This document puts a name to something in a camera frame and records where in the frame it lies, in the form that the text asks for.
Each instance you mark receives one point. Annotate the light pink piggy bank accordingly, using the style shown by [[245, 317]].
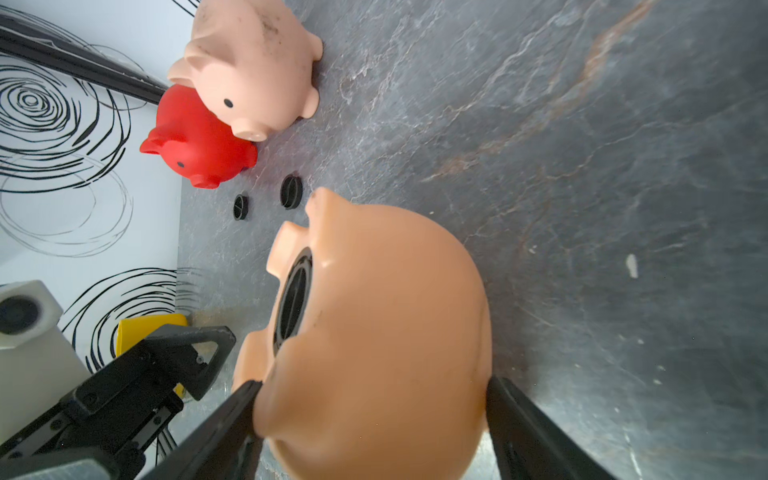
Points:
[[251, 63]]

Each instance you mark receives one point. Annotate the red piggy bank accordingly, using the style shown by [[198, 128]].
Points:
[[194, 143]]

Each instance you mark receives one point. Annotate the orange-tan piggy bank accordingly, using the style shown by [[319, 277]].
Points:
[[387, 376]]

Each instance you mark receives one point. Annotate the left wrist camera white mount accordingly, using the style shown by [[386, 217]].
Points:
[[38, 364]]

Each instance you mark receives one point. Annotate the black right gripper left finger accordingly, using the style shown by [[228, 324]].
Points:
[[224, 446]]

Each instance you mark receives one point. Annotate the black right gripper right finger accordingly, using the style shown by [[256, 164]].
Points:
[[528, 444]]

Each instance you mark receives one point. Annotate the black round piggy bank plug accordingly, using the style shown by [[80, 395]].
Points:
[[240, 207]]

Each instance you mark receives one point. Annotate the yellow mug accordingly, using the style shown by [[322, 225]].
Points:
[[136, 383]]

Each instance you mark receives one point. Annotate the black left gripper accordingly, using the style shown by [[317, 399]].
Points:
[[102, 428]]

